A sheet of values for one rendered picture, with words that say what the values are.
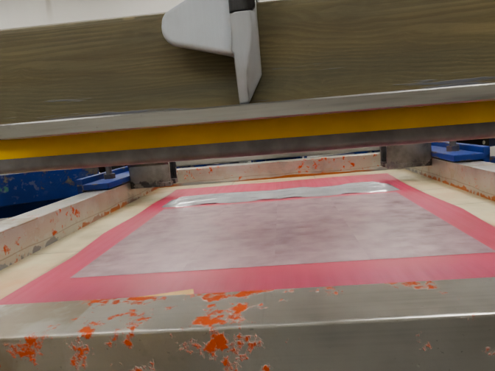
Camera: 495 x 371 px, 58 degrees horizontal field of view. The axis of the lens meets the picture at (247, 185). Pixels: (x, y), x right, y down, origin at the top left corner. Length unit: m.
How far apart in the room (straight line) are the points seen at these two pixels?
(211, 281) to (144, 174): 0.47
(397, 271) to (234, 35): 0.20
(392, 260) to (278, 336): 0.19
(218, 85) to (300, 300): 0.16
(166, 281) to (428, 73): 0.23
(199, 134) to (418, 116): 0.15
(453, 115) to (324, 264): 0.14
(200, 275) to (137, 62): 0.16
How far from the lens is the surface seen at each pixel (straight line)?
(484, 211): 0.53
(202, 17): 0.29
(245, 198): 0.67
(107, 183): 0.70
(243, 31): 0.28
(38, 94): 0.34
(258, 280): 0.33
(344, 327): 0.18
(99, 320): 0.21
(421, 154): 0.78
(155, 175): 0.78
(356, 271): 0.34
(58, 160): 0.35
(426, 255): 0.38
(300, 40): 0.30
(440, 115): 0.32
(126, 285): 0.36
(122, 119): 0.30
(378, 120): 0.31
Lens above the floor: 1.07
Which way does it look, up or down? 8 degrees down
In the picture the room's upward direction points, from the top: 5 degrees counter-clockwise
